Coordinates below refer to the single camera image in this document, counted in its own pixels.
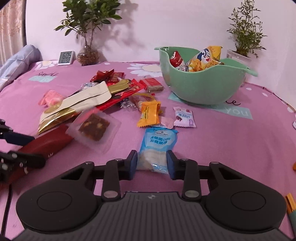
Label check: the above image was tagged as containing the clear brownie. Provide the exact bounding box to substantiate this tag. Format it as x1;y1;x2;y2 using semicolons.
66;108;121;154

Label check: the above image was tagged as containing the green plastic bowl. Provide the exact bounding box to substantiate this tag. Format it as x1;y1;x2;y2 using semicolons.
155;46;258;105

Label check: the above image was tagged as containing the black cable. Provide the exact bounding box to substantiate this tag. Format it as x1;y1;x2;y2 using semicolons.
0;184;14;237

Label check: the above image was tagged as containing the dark red packet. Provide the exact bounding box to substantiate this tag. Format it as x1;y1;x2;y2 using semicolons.
1;125;73;185

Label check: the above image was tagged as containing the yellow red bread packet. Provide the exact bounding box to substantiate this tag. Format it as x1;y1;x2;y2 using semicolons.
129;93;158;112

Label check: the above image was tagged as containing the red foil candy packet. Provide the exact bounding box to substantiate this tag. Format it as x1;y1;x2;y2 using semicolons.
90;69;125;86

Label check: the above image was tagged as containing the leafy plant in glass vase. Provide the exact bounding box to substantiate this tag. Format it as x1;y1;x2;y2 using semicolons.
54;0;122;66

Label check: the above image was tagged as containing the white digital clock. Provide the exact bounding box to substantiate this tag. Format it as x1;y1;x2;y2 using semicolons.
58;51;74;65

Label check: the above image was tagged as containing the yellow corn snack bag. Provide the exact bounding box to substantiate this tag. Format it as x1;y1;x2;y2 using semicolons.
185;46;223;72

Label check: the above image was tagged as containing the large red white snack bag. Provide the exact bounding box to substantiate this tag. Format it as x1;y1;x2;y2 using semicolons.
170;51;188;72

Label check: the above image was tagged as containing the pink floral tablecloth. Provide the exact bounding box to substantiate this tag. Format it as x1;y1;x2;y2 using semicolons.
0;60;296;240

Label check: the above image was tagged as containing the white marshmallow snack pack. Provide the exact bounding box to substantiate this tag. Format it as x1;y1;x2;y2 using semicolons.
79;82;98;91

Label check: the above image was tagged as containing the red wrapped wafer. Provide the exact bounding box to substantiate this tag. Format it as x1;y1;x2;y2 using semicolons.
139;78;164;93

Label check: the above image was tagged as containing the orange small snack packet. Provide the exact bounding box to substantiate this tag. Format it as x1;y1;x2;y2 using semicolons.
137;101;161;128

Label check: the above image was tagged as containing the pink serrated small packet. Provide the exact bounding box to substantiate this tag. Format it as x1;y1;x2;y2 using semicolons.
159;116;174;130

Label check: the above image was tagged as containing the small plant in white pot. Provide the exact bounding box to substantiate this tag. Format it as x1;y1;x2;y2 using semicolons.
227;0;266;67

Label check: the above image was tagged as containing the pink snack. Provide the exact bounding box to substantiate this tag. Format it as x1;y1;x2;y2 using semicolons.
38;90;65;107

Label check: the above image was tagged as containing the white purple candy packet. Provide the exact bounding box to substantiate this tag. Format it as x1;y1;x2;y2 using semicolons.
173;107;196;128

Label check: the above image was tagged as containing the beige gold pouch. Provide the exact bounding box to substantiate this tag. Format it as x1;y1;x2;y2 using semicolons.
38;82;111;134

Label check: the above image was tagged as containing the grey blue folded cloth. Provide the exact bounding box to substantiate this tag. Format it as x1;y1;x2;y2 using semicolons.
0;45;41;91

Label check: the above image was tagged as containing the blue white rice cracker pack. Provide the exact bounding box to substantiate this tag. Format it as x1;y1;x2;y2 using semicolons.
137;127;178;174

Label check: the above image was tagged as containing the blue foil chocolate ball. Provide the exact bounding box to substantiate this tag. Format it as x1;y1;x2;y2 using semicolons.
120;98;137;111

